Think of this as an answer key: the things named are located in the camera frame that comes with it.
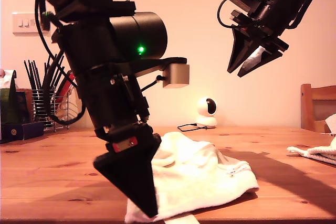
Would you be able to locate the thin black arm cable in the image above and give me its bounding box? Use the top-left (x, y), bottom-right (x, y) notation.
top-left (35, 0), bottom-right (66, 59)
top-left (217, 0), bottom-right (238, 29)

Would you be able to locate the white round security camera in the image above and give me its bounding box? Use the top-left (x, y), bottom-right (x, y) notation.
top-left (194, 97), bottom-right (218, 130)

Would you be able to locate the dark box with round logo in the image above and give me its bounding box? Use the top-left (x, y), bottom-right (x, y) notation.
top-left (0, 121), bottom-right (45, 144)

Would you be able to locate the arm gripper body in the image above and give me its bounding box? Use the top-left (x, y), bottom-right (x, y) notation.
top-left (78, 65), bottom-right (161, 146)
top-left (229, 0), bottom-right (303, 52)

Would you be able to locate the short black camera cable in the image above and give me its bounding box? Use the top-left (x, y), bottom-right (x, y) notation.
top-left (141, 75), bottom-right (164, 94)

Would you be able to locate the black security camera cable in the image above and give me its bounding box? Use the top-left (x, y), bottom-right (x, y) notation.
top-left (177, 122), bottom-right (208, 132)

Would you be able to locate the white pink-striped tea towel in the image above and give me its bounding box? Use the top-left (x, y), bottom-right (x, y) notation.
top-left (124, 131), bottom-right (260, 224)

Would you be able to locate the white light switch plate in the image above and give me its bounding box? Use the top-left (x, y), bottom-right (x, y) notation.
top-left (12, 12), bottom-right (51, 37)

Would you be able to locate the cream terry tea towel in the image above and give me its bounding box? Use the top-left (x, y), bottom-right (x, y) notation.
top-left (286, 136), bottom-right (336, 166)

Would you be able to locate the green white paper bag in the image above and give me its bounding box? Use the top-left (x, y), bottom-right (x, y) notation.
top-left (0, 69), bottom-right (29, 141)

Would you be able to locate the wooden chair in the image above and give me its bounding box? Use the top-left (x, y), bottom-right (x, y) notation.
top-left (300, 83), bottom-right (336, 133)

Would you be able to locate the black drinking straw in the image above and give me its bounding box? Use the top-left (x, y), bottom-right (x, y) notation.
top-left (41, 56), bottom-right (51, 90)
top-left (28, 59), bottom-right (40, 92)
top-left (32, 60), bottom-right (43, 92)
top-left (24, 60), bottom-right (36, 92)

